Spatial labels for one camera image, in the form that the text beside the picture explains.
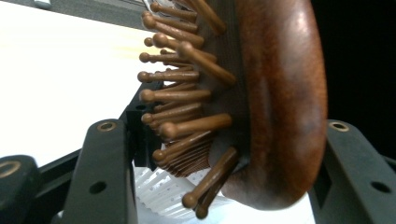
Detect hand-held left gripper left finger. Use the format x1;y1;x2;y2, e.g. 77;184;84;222
62;81;164;224

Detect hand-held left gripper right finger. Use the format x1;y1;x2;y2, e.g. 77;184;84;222
307;119;396;224

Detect brown wooden hairbrush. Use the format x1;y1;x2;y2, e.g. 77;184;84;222
137;0;329;220

